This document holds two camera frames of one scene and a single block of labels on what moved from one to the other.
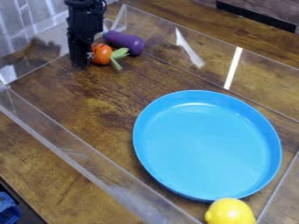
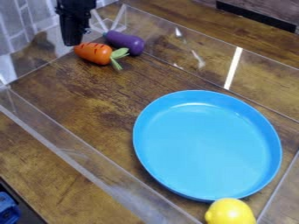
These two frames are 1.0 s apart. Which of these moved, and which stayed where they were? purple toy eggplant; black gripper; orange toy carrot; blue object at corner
Moved: black gripper
Stayed: orange toy carrot; purple toy eggplant; blue object at corner
